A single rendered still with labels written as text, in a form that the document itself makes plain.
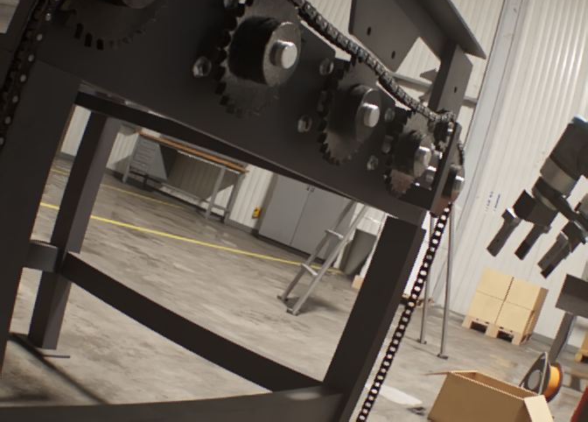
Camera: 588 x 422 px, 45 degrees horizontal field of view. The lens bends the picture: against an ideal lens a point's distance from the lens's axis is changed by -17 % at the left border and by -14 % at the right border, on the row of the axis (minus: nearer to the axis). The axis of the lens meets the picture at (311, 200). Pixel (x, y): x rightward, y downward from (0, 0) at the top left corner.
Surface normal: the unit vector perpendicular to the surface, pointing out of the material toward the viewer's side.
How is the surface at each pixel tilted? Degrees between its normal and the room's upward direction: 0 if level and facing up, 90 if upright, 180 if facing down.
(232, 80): 90
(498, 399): 90
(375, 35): 90
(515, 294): 90
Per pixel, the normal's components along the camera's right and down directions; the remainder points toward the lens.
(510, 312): -0.40, -0.15
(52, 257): 0.85, 0.31
